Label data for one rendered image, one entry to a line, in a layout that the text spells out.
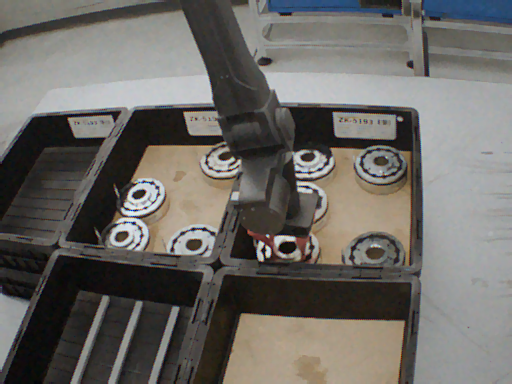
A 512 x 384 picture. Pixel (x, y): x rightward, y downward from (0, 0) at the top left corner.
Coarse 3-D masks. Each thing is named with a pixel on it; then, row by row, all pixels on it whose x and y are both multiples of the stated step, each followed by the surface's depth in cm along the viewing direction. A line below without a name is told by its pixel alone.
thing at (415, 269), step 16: (384, 112) 103; (400, 112) 102; (416, 112) 101; (416, 128) 99; (416, 144) 94; (416, 160) 91; (416, 176) 90; (416, 192) 86; (240, 208) 89; (416, 208) 84; (416, 224) 81; (416, 240) 79; (224, 256) 83; (416, 256) 77; (336, 272) 78; (352, 272) 77; (368, 272) 77; (384, 272) 76; (400, 272) 75; (416, 272) 75
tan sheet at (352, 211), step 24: (408, 168) 105; (336, 192) 103; (360, 192) 102; (408, 192) 100; (336, 216) 99; (360, 216) 98; (384, 216) 97; (408, 216) 96; (336, 240) 95; (408, 240) 92; (408, 264) 88
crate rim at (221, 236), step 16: (128, 112) 115; (112, 144) 107; (240, 160) 98; (96, 176) 101; (240, 176) 95; (80, 208) 95; (64, 240) 90; (224, 240) 85; (144, 256) 85; (160, 256) 85; (176, 256) 84; (192, 256) 84
